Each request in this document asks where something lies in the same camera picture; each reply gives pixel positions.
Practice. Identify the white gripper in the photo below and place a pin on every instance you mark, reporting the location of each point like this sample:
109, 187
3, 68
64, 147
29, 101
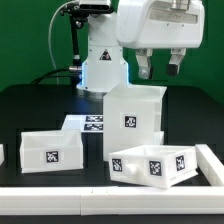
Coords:
159, 24

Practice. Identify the white drawer cabinet box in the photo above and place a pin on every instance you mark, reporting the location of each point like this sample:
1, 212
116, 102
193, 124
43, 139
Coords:
131, 117

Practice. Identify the white drawer with knob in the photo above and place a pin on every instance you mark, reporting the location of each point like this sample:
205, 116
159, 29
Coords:
153, 165

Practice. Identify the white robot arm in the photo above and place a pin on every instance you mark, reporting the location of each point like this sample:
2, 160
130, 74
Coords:
105, 66

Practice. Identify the white drawer without knob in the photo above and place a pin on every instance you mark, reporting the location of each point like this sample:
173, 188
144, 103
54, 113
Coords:
45, 151

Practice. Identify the white marker sheet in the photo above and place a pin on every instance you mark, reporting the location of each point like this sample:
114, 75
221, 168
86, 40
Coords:
85, 123

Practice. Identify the black camera on stand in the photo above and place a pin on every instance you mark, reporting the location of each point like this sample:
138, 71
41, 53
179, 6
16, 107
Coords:
79, 11

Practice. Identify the white right rail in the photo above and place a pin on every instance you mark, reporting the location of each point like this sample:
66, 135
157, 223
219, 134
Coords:
210, 165

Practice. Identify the white rail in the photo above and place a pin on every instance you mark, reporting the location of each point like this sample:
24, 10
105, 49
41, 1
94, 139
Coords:
110, 200
210, 165

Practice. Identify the white front rail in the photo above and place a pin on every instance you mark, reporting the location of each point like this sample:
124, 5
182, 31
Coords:
110, 200

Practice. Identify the white left rail block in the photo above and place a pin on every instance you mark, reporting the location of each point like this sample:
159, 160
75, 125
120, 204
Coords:
1, 154

